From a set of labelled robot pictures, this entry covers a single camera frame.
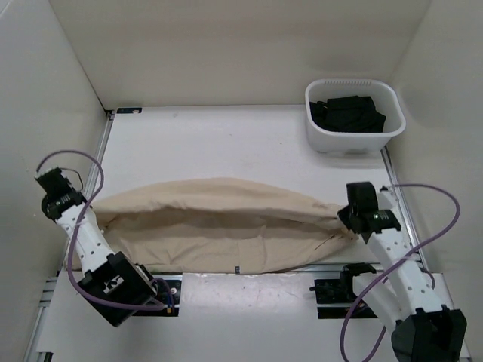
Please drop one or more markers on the front aluminium rail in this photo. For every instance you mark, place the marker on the front aluminium rail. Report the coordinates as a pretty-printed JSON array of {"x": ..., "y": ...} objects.
[{"x": 317, "y": 269}]

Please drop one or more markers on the black folded garment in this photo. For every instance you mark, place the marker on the black folded garment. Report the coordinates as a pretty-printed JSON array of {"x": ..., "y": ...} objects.
[{"x": 352, "y": 114}]

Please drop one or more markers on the white plastic basket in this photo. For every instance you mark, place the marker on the white plastic basket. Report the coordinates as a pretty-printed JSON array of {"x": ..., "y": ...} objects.
[{"x": 386, "y": 103}]

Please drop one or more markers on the right aluminium frame rail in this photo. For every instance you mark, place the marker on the right aluminium frame rail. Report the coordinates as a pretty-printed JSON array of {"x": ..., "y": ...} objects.
[{"x": 406, "y": 216}]

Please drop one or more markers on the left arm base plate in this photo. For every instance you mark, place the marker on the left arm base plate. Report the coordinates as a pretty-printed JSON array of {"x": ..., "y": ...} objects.
[{"x": 169, "y": 289}]

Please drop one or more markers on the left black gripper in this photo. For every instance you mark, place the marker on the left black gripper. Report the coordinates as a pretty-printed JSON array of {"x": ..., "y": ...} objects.
[{"x": 48, "y": 201}]

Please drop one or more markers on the beige trousers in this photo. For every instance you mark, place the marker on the beige trousers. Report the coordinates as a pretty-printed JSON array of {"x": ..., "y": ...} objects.
[{"x": 221, "y": 225}]

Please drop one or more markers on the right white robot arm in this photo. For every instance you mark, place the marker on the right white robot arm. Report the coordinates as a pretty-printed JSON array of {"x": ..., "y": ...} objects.
[{"x": 421, "y": 326}]

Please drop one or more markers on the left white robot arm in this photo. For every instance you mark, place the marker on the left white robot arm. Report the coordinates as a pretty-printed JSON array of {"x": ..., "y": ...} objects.
[{"x": 115, "y": 286}]

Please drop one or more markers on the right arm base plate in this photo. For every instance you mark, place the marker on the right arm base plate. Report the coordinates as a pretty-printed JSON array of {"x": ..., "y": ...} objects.
[{"x": 334, "y": 296}]

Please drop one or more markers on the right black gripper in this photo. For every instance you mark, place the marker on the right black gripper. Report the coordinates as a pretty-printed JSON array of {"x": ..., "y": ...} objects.
[{"x": 343, "y": 214}]

